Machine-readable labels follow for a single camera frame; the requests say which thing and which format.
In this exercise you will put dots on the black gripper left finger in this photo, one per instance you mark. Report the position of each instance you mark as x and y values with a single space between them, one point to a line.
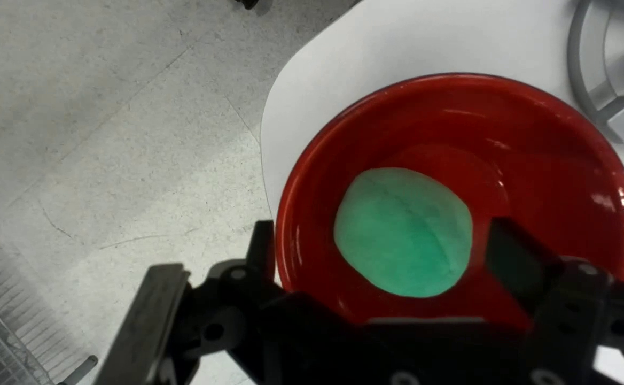
262 254

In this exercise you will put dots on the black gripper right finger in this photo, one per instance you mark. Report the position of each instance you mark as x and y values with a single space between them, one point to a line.
522 275

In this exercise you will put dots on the green ball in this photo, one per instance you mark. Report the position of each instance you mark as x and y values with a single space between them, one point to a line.
404 231

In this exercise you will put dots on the red bowl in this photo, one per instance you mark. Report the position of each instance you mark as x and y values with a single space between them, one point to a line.
540 142

